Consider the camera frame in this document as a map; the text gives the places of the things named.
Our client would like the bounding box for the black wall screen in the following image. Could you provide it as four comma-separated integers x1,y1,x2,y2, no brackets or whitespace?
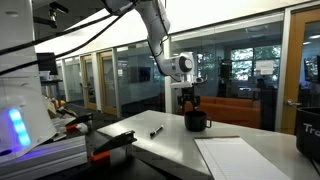
129,66,152,84

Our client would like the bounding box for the white lined notepad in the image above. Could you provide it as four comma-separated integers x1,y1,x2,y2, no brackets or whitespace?
193,135,293,180

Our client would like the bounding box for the black bucket with white print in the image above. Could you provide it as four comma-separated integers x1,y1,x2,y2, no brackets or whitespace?
295,106,320,163

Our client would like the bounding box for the orange sofa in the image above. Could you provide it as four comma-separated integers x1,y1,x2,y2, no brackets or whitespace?
181,95,262,129

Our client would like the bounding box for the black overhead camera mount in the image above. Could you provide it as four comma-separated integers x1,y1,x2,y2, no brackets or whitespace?
33,1,70,29

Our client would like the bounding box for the white paper sign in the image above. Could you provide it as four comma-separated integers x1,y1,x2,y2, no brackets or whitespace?
254,59,275,76

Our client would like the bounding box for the silver door handle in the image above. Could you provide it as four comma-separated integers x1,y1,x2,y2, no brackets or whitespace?
285,99,303,108

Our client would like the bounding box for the black clamp with orange grip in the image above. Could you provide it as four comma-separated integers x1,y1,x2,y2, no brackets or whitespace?
64,112,94,132
89,129,138,164

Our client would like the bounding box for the wooden glass door with handle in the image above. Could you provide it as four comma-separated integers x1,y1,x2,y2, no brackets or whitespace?
280,8,320,136

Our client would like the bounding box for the small black monitor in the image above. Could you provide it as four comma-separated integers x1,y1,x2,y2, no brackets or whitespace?
35,52,59,76

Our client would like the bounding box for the black bowl with handle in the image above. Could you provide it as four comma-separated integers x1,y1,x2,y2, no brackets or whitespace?
183,110,213,132

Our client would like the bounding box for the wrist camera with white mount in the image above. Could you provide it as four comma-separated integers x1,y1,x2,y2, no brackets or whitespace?
170,75,208,90

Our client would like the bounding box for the black marker pen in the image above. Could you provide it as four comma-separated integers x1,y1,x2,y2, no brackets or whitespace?
149,124,165,139

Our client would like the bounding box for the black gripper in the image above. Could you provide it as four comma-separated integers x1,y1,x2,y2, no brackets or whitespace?
176,87,202,113

